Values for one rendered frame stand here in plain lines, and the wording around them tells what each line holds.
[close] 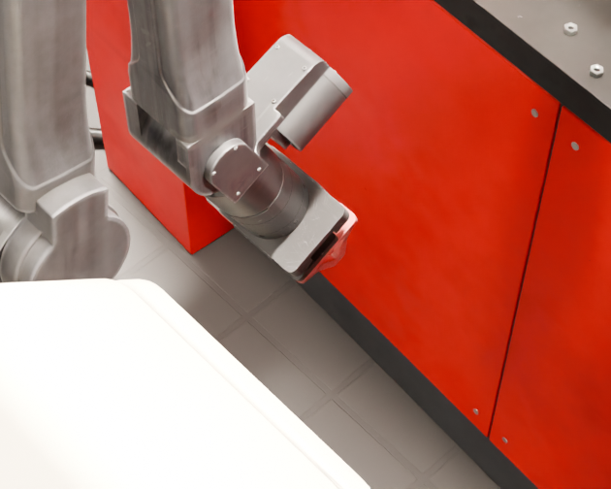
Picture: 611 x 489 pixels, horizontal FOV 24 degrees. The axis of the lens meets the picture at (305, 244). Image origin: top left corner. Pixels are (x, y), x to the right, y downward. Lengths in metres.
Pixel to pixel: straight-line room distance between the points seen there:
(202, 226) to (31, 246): 1.52
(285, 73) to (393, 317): 1.16
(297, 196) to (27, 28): 0.36
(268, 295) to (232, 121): 1.43
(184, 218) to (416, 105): 0.69
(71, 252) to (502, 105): 0.82
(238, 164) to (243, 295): 1.41
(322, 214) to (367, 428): 1.16
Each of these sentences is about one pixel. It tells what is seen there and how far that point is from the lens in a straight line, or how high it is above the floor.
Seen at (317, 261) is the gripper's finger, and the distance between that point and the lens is 1.08.
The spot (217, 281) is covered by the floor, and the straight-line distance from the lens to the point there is 2.35.
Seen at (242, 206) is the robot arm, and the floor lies 1.14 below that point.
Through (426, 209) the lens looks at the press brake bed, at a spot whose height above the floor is 0.48.
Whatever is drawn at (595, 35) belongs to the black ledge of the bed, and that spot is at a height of 0.87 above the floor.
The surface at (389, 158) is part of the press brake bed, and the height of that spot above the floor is 0.51.
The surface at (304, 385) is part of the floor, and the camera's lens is 2.24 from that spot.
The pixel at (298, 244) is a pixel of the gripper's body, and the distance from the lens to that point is 1.07.
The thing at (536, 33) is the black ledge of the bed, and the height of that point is 0.88.
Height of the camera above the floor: 1.93
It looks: 54 degrees down
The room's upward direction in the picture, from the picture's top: straight up
